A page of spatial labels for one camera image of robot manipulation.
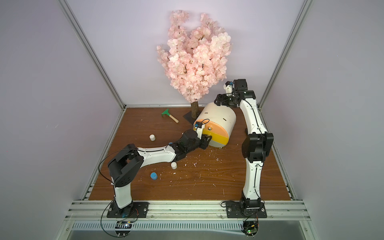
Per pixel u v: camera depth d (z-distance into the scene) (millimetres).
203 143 765
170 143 963
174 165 853
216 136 836
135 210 726
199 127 765
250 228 696
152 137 991
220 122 794
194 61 620
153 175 825
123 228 714
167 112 1137
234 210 725
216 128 788
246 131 599
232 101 772
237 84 731
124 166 482
